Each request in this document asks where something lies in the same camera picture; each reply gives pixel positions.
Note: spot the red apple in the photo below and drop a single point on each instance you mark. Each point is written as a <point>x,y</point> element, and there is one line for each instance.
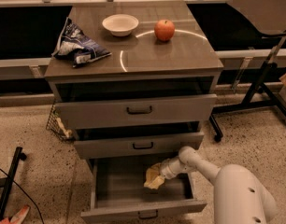
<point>164,30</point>

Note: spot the grey drawer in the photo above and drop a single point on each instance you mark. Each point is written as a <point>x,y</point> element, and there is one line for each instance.
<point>118,191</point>
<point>121,147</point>
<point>108,114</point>

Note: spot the white bowl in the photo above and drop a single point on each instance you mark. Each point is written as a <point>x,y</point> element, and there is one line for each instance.
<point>120,25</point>

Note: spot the blue chip bag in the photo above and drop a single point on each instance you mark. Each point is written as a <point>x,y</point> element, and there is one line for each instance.
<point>73,45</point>

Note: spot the black top drawer handle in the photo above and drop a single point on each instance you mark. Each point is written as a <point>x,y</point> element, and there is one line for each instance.
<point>139,111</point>

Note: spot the grey bottom drawer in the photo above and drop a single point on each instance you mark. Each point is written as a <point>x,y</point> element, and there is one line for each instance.
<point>118,191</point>

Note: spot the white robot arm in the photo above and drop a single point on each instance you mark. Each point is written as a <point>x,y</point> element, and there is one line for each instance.
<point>239,197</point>

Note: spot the black floor stand left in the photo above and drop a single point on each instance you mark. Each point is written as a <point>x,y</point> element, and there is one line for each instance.
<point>7,181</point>

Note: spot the grey drawer cabinet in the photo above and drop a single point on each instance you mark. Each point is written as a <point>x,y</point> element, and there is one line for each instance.
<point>140,66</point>

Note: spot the yellow sponge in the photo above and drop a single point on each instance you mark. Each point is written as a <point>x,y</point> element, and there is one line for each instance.
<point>153,181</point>

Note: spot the grey middle drawer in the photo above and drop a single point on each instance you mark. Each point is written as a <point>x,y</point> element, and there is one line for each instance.
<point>121,147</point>

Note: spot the black middle drawer handle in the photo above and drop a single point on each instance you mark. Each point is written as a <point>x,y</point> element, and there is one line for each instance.
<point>137,146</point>

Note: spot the black stand with wheel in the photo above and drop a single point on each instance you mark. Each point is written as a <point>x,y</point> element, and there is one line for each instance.
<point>258,85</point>

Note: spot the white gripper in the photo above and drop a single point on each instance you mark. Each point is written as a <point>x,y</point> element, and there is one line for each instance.
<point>166,171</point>

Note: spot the orange white object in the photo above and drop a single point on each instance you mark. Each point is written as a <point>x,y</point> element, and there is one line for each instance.
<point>18,218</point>

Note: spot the black bottom drawer handle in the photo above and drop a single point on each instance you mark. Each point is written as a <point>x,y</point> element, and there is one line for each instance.
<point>147,214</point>

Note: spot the grey top drawer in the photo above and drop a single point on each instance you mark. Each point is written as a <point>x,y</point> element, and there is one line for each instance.
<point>108,114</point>

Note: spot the black drawer handle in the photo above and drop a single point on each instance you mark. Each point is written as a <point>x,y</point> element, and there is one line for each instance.
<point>139,111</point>
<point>137,146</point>
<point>147,214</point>

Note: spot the wire mesh basket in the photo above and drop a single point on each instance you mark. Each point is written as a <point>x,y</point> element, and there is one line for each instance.
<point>55,126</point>

